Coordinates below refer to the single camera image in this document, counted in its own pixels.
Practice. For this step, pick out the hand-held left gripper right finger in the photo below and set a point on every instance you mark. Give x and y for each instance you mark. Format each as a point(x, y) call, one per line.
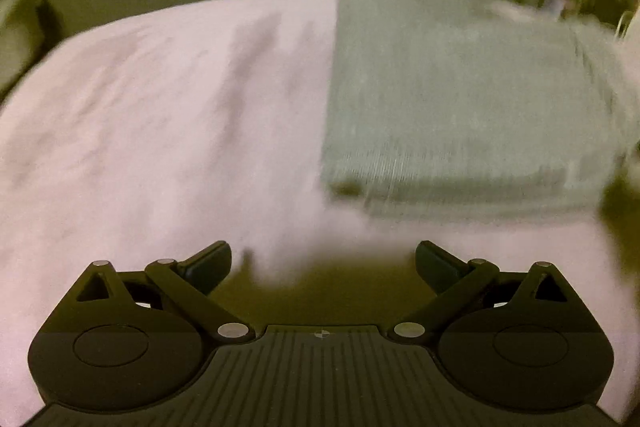
point(434, 264)

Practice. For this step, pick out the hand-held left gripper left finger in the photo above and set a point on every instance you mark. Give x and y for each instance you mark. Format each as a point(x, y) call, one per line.
point(209, 268)

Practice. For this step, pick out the grey sweat pants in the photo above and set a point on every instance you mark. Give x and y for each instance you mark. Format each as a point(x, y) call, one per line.
point(450, 107)

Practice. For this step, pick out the pink plush blanket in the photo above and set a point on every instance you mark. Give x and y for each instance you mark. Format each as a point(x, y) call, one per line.
point(165, 122)

